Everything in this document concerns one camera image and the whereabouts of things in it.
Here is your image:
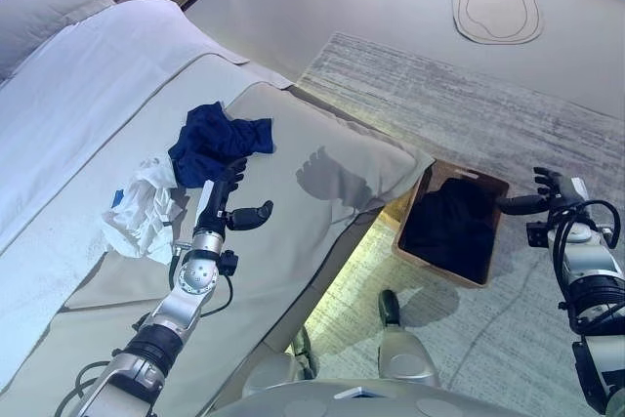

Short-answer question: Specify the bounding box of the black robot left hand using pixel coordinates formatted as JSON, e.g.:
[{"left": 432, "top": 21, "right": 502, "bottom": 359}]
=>
[{"left": 193, "top": 157, "right": 274, "bottom": 235}]

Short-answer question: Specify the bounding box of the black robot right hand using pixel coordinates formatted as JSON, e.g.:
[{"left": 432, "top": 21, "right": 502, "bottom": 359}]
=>
[{"left": 498, "top": 166, "right": 590, "bottom": 216}]

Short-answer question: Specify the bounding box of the dark blue garment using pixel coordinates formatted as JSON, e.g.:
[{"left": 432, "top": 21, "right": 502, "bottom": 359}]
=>
[{"left": 168, "top": 102, "right": 275, "bottom": 189}]

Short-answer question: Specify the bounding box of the white garment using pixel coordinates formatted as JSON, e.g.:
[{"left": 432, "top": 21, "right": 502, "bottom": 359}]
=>
[{"left": 101, "top": 155, "right": 189, "bottom": 262}]

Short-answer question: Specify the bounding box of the black garment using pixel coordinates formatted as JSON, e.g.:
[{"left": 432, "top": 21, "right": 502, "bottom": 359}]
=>
[{"left": 398, "top": 177, "right": 504, "bottom": 286}]

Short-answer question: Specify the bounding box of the beige bed cover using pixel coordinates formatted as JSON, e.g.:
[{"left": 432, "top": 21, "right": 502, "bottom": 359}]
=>
[{"left": 0, "top": 48, "right": 436, "bottom": 417}]

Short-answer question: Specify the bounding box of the brown wicker basket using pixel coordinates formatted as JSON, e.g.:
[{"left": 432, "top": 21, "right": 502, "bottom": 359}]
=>
[{"left": 393, "top": 158, "right": 510, "bottom": 289}]

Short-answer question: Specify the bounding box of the large grey striped rug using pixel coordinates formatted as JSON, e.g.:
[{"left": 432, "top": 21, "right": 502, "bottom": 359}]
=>
[{"left": 185, "top": 30, "right": 625, "bottom": 417}]

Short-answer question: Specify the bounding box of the silver robot left leg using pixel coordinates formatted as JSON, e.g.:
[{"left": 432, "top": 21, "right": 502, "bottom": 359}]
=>
[{"left": 241, "top": 326, "right": 318, "bottom": 398}]

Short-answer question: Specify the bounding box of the white duvet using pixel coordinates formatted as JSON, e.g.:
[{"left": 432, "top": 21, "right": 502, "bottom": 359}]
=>
[{"left": 0, "top": 0, "right": 250, "bottom": 354}]

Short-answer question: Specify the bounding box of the small oval beige rug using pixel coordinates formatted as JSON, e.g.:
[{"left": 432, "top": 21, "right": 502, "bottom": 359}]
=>
[{"left": 451, "top": 0, "right": 545, "bottom": 45}]

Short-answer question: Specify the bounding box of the beige pillow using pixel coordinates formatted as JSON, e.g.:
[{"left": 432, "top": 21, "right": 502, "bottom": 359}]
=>
[{"left": 0, "top": 0, "right": 116, "bottom": 81}]

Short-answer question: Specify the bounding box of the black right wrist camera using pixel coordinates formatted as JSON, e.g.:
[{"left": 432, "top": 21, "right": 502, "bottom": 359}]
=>
[{"left": 525, "top": 222, "right": 549, "bottom": 248}]

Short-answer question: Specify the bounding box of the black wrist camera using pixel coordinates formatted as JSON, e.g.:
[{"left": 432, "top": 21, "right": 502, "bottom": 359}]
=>
[
  {"left": 525, "top": 222, "right": 549, "bottom": 248},
  {"left": 217, "top": 250, "right": 240, "bottom": 277}
]

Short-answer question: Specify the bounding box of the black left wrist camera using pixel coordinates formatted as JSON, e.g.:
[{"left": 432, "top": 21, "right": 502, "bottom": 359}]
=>
[{"left": 217, "top": 250, "right": 240, "bottom": 277}]

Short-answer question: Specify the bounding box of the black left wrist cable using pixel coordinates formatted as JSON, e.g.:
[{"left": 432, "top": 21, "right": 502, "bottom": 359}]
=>
[{"left": 168, "top": 240, "right": 236, "bottom": 316}]

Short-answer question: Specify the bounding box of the brown bed frame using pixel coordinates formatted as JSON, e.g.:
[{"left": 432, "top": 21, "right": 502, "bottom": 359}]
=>
[{"left": 214, "top": 201, "right": 396, "bottom": 417}]

